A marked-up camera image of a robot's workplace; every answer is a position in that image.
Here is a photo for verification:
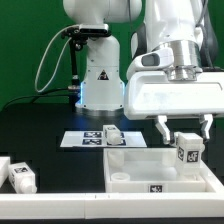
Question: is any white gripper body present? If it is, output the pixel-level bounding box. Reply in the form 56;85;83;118
124;62;224;120

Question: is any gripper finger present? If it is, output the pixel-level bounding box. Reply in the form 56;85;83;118
199;114;213;141
155;115;174;145

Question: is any white square tabletop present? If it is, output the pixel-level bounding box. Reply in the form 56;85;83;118
103;148;206;193

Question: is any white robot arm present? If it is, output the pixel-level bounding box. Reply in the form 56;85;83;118
63;0;224;144

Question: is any white U-shaped fence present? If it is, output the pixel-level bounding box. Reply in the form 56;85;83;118
0;155;224;220

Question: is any white tag paper sheet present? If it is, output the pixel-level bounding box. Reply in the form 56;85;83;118
60;131;146;148

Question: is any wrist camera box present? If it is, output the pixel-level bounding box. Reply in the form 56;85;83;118
132;47;174;70

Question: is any black camera on stand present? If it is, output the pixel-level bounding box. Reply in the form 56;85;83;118
61;24;111;112

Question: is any grey camera cable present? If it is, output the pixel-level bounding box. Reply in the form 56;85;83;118
34;24;78;94

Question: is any black cable on table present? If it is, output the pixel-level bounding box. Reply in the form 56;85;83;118
1;87;73;111

